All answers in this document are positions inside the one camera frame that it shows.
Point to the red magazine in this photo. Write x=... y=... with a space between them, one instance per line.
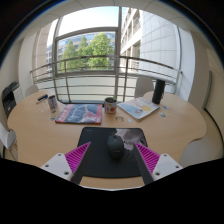
x=80 y=114

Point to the metal balcony railing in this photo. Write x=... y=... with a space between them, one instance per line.
x=93 y=57

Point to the light blue magazine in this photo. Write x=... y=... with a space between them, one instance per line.
x=138 y=108

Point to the black cylindrical bottle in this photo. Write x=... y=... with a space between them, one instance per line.
x=158 y=91

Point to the black pen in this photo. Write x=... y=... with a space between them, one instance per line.
x=42 y=98

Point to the black computer mouse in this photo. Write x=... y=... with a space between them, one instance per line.
x=115 y=146

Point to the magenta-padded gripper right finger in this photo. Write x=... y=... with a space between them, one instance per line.
x=163 y=165

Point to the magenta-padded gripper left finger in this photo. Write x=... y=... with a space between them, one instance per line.
x=58 y=165

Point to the white chair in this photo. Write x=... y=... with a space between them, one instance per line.
x=6 y=136
x=143 y=86
x=31 y=90

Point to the black printer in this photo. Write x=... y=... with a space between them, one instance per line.
x=9 y=98

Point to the small drink can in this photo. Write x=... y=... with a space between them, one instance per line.
x=52 y=102

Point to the black mouse pad with print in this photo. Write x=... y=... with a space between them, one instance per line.
x=100 y=160

